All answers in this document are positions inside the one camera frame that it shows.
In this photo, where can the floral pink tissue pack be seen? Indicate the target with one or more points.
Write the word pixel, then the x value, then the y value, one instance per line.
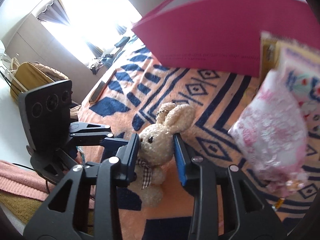
pixel 299 71

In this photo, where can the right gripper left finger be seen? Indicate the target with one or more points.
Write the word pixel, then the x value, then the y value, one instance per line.
pixel 128 156

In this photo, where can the pink cardboard box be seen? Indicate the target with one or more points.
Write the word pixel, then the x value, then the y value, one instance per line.
pixel 222 35

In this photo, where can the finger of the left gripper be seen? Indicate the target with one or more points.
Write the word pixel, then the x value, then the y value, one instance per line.
pixel 111 145

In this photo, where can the pink drawstring pouch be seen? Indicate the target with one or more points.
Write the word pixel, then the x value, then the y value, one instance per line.
pixel 272 135

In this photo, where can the mustard hanging coat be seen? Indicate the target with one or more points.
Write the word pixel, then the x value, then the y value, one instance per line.
pixel 32 75

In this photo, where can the gold tissue pack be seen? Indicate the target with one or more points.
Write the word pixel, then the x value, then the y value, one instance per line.
pixel 269 52

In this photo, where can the grey window curtains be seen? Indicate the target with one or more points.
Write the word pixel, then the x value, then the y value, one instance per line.
pixel 88 28

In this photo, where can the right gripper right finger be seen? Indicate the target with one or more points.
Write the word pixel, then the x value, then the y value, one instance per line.
pixel 188 172

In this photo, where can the pink sweater left forearm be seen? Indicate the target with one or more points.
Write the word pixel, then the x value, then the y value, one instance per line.
pixel 20 182

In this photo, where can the smartphone with brown case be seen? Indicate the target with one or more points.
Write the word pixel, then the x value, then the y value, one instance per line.
pixel 101 86

